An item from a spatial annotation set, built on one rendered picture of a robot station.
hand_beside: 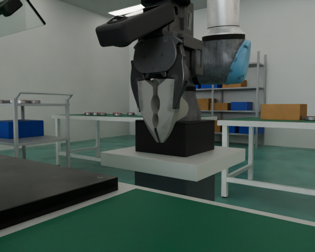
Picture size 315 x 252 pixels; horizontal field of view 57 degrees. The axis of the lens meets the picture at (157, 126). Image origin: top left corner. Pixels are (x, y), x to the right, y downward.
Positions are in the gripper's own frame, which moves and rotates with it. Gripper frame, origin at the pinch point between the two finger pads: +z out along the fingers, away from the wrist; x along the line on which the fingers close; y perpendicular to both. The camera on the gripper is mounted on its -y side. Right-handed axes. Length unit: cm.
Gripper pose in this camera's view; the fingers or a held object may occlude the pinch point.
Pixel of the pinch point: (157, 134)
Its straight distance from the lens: 41.4
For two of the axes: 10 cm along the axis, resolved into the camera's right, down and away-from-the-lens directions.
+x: -8.2, -0.4, 5.8
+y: 5.8, -0.6, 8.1
